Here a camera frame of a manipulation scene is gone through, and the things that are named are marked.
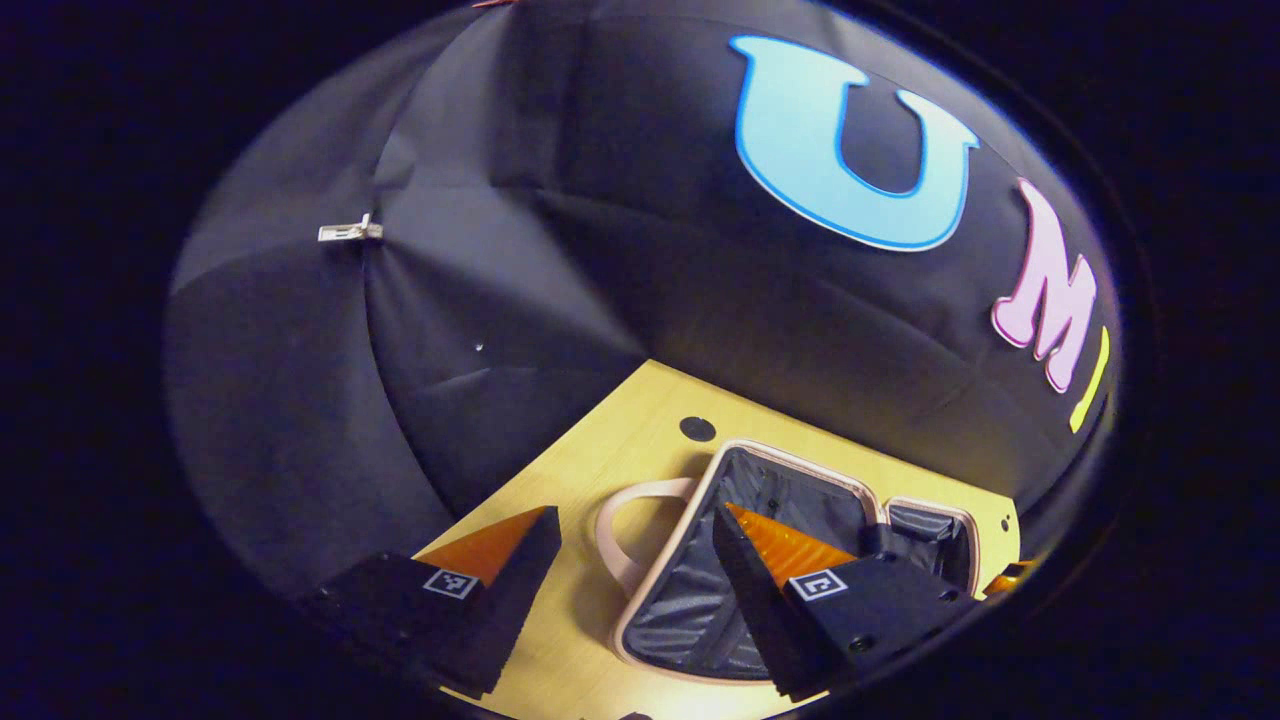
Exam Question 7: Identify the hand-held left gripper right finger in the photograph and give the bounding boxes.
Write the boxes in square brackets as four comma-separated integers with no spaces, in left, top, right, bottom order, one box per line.
[712,502,983,704]

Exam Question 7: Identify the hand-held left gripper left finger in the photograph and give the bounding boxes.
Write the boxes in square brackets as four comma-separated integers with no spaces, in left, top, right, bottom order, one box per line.
[305,505,564,701]

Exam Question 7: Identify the white cloth clip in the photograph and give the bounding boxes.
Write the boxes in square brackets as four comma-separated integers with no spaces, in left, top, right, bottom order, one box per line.
[318,213,384,243]

